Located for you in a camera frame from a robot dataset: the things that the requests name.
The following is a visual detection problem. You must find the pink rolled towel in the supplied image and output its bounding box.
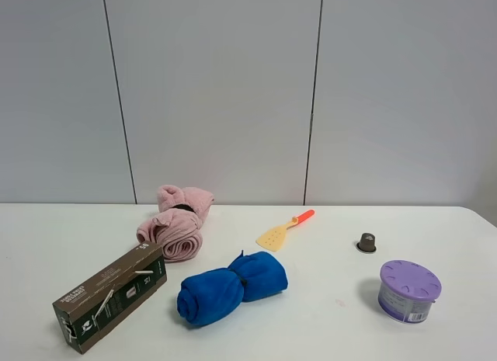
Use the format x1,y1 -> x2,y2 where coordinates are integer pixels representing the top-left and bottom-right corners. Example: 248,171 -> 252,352
136,185 -> 214,263

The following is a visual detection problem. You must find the brown coffee capsule box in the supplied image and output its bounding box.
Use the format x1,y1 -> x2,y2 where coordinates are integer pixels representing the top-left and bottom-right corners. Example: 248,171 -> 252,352
52,242 -> 167,354

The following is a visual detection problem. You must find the brown coffee capsule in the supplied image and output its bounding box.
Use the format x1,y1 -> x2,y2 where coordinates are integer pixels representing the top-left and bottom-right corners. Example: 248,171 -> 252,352
356,233 -> 377,254

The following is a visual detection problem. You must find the purple lidded round container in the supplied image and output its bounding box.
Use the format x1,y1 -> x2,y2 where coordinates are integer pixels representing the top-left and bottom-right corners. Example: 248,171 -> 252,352
378,260 -> 442,324

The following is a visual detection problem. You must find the yellow spatula orange handle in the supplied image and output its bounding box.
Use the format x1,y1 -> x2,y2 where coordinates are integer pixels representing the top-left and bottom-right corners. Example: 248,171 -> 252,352
255,210 -> 315,252

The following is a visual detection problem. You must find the blue rolled towel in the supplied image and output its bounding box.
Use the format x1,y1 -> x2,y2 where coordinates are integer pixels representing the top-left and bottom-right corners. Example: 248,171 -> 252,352
176,252 -> 288,327

